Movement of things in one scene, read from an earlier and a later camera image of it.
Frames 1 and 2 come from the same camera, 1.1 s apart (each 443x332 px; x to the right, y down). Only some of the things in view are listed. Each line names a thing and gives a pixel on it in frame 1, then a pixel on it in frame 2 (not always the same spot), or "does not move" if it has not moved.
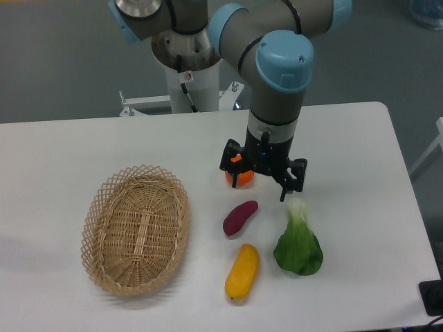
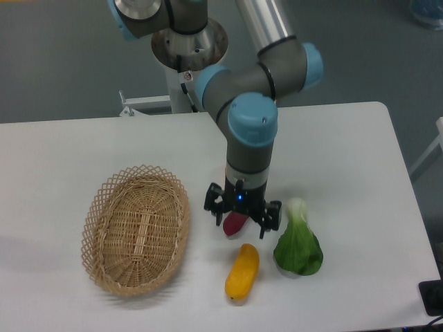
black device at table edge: (432, 295) does not move
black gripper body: (265, 153) -> (249, 201)
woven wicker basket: (133, 227) does not move
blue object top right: (428, 11) does not move
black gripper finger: (289, 183) -> (272, 217)
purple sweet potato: (238, 216) does not move
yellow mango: (243, 275) does not move
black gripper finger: (232, 149) -> (216, 208)
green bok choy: (298, 248) does not move
